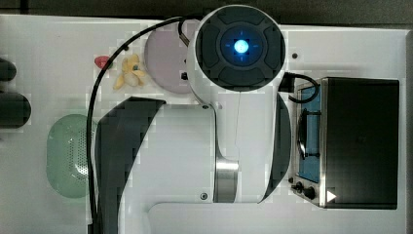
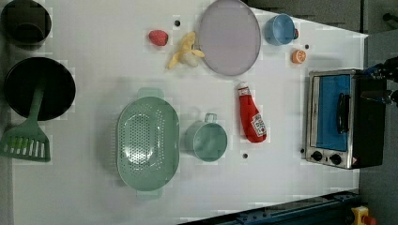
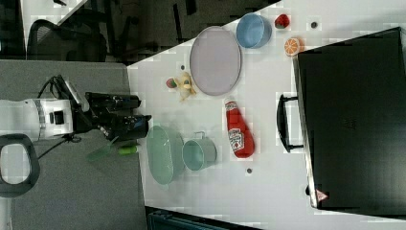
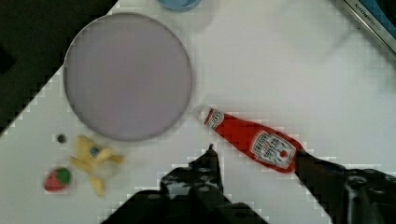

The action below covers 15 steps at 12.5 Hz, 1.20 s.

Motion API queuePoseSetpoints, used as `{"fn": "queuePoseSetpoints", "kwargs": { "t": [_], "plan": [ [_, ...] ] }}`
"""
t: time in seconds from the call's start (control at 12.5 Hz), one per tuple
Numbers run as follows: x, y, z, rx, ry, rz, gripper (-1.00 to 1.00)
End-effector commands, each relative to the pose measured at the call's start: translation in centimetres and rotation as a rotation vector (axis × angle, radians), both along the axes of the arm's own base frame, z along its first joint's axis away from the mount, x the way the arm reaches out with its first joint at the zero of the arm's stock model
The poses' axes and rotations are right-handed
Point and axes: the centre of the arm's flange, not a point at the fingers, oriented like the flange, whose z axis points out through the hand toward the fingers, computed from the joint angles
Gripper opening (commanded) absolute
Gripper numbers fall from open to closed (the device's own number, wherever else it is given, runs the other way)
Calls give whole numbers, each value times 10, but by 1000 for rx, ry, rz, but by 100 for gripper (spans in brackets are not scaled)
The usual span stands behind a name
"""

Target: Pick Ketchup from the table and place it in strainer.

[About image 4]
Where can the lavender round plate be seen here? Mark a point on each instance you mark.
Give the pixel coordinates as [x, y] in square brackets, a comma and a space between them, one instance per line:
[128, 77]

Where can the yellow toy banana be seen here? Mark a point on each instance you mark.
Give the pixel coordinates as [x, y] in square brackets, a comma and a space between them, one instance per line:
[99, 163]

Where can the red toy strawberry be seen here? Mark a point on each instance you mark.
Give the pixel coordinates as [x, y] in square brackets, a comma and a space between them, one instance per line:
[57, 180]

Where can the blue bowl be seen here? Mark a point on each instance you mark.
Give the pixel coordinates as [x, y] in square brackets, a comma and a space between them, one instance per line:
[179, 5]

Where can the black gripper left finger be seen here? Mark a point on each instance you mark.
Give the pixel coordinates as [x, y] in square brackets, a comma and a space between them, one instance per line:
[194, 190]

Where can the red ketchup bottle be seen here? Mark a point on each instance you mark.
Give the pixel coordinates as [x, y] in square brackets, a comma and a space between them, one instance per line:
[262, 144]

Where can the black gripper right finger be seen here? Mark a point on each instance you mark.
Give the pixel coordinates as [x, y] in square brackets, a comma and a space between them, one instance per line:
[348, 196]

